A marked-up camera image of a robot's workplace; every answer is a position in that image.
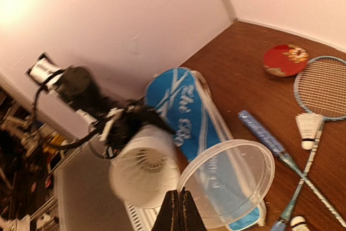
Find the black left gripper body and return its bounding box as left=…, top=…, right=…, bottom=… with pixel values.
left=89, top=101, right=162, bottom=160

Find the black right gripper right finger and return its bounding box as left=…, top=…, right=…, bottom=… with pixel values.
left=178, top=187, right=207, bottom=231

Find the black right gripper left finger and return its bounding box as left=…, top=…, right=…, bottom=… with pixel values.
left=152, top=190, right=179, bottom=231

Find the clear plastic tube lid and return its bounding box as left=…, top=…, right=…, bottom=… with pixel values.
left=177, top=139, right=275, bottom=229

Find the white shuttlecock front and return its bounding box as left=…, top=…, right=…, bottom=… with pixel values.
left=290, top=216, right=310, bottom=231

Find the white shuttlecock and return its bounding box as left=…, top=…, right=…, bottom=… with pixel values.
left=295, top=113, right=323, bottom=150
left=290, top=216, right=310, bottom=231

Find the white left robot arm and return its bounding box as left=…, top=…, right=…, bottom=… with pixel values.
left=26, top=53, right=172, bottom=160

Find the blue racket bag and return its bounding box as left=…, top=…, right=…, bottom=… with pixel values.
left=144, top=68, right=267, bottom=230

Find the blue racket on right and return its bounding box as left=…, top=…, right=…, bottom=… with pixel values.
left=238, top=110, right=345, bottom=230

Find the red floral dish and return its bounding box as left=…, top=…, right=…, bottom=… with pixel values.
left=263, top=44, right=309, bottom=77

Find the blue racket near dish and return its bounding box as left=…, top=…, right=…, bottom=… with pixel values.
left=270, top=56, right=346, bottom=231

